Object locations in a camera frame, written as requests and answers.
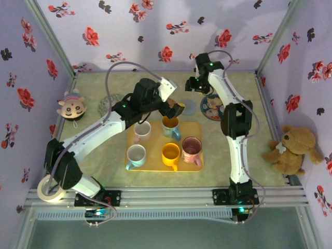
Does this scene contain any white mug pink handle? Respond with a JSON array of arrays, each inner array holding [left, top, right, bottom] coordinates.
[[133, 120, 152, 144]]

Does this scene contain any pink patterned mug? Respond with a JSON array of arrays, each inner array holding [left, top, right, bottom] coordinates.
[[181, 136, 203, 167]]

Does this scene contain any masking tape roll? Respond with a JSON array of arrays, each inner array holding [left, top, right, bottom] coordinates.
[[37, 175, 65, 203]]

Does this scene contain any aluminium frame post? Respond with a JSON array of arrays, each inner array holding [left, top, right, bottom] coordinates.
[[25, 0, 78, 77], [255, 0, 305, 77]]

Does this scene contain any grey blue woven coaster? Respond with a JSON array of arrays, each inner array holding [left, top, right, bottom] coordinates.
[[179, 99, 197, 116]]

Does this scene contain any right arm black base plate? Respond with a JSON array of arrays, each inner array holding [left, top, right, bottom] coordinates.
[[212, 188, 259, 206]]

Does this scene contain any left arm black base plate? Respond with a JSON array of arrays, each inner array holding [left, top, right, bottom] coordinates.
[[74, 190, 122, 208]]

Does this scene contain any brown teddy bear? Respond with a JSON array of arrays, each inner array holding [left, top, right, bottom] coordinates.
[[261, 124, 325, 176]]

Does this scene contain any yellow plastic tray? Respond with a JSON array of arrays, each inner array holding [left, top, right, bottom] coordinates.
[[124, 121, 203, 173]]

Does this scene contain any cartoon face plush toy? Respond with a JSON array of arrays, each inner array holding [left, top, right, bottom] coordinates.
[[57, 88, 88, 129]]

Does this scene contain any grey slotted cable duct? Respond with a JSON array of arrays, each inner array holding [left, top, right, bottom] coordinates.
[[35, 209, 233, 221]]

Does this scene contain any blue mug yellow inside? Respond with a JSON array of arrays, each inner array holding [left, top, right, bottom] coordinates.
[[161, 115, 182, 142]]

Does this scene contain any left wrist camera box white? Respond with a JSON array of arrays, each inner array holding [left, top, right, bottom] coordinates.
[[157, 76, 179, 103]]

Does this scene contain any cartoon print round coaster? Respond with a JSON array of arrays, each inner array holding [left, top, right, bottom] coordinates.
[[200, 93, 226, 121]]

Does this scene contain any left arm lavender cable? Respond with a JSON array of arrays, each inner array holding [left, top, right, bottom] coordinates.
[[46, 61, 163, 228]]

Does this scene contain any white mug light blue handle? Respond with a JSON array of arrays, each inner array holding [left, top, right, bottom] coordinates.
[[126, 144, 147, 171]]

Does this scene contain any aluminium mounting rail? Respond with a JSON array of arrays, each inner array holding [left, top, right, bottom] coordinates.
[[24, 185, 310, 208]]

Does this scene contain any green patterned glass coaster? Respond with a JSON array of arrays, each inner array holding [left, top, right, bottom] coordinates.
[[98, 94, 126, 117]]

